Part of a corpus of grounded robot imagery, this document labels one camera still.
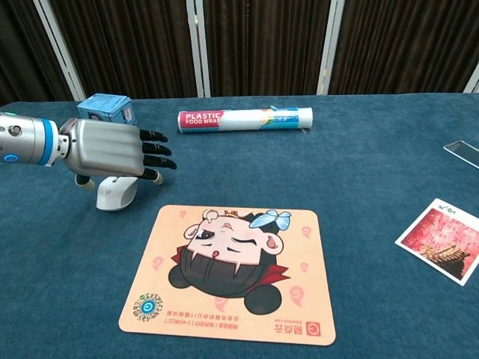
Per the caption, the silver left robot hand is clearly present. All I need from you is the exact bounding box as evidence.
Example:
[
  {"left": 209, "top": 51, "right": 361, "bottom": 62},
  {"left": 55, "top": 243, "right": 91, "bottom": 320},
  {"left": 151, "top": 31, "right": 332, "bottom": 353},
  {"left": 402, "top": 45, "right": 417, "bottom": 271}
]
[{"left": 58, "top": 117, "right": 178, "bottom": 188}]

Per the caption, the white computer mouse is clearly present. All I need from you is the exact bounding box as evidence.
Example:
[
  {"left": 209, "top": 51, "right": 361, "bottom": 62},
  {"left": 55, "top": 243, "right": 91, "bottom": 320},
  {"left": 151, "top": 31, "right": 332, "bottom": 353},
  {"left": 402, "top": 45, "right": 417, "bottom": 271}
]
[{"left": 96, "top": 175, "right": 139, "bottom": 212}]

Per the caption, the cartoon character mouse pad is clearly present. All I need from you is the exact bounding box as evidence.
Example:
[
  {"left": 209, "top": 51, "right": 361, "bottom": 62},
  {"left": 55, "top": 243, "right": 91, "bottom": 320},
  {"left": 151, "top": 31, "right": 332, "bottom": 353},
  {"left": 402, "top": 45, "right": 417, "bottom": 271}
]
[{"left": 118, "top": 204, "right": 337, "bottom": 346}]

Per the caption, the small blue cardboard box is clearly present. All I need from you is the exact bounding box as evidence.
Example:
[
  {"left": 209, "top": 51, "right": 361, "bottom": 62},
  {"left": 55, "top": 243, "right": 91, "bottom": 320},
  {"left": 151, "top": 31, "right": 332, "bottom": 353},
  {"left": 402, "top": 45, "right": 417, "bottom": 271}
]
[{"left": 76, "top": 93, "right": 138, "bottom": 126}]

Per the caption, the plastic food wrap roll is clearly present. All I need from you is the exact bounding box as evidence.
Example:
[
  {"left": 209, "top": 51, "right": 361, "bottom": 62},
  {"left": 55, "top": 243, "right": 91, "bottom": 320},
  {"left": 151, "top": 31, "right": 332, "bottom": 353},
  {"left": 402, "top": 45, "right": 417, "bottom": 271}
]
[{"left": 176, "top": 106, "right": 314, "bottom": 134}]

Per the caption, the dark folding screen partition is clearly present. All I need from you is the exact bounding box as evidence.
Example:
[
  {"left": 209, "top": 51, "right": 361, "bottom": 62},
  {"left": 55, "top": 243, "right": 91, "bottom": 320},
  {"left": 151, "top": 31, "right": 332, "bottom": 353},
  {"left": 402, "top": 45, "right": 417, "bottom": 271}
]
[{"left": 0, "top": 0, "right": 479, "bottom": 106}]

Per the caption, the blue velvet tablecloth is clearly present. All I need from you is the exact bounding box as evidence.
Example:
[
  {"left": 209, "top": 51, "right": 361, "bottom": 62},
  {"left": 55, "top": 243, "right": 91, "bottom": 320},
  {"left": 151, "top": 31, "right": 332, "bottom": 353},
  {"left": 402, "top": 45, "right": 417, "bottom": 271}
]
[{"left": 0, "top": 93, "right": 479, "bottom": 359}]

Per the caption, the red photo postcard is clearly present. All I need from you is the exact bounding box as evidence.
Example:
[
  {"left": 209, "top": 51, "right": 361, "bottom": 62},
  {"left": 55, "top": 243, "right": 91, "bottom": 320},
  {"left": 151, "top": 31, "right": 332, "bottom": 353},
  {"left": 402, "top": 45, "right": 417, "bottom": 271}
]
[{"left": 394, "top": 197, "right": 479, "bottom": 287}]

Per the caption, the clear acrylic plate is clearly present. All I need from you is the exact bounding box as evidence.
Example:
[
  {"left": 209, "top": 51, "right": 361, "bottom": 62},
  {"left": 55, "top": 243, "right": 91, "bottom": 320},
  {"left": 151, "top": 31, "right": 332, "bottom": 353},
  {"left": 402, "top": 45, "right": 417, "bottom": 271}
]
[{"left": 442, "top": 140, "right": 479, "bottom": 169}]

